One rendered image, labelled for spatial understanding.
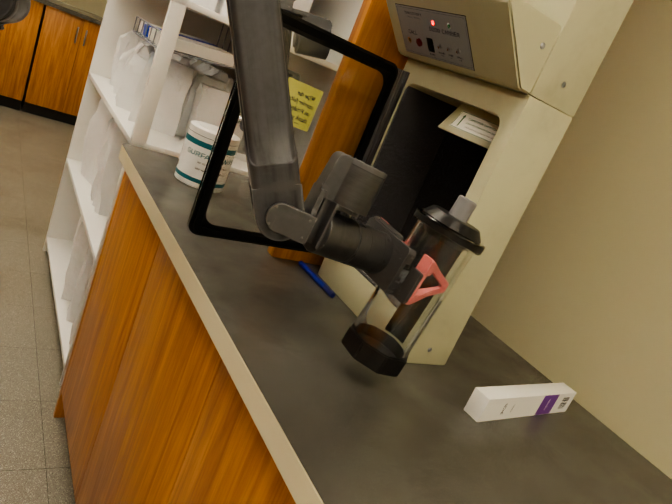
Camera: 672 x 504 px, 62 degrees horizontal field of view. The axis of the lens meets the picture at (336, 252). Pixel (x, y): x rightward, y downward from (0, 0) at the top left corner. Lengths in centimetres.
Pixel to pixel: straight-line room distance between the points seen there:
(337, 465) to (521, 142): 54
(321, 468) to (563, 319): 76
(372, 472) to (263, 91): 45
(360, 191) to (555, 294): 73
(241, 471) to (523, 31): 72
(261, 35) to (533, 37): 40
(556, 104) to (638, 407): 59
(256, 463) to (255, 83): 49
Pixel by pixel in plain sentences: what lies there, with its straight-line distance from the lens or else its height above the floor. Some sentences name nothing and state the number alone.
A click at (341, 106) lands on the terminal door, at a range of 106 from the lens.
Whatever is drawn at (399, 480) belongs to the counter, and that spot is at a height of 94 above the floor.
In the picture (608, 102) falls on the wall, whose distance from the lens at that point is 135.
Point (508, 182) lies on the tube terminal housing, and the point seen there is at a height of 128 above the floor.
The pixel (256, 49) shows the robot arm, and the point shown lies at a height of 132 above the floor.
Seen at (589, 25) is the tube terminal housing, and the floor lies 153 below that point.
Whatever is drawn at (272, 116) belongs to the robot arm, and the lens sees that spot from 64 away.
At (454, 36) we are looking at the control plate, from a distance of 95.
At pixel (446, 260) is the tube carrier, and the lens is 76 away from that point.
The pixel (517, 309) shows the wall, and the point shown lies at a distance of 135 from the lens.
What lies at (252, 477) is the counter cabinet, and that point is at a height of 81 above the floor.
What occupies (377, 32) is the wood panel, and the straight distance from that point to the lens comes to 115.
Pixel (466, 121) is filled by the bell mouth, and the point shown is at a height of 134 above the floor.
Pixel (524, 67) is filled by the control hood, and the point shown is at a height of 144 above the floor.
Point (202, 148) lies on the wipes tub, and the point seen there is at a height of 104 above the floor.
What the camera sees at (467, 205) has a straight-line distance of 79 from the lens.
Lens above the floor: 133
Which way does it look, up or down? 16 degrees down
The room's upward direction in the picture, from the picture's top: 23 degrees clockwise
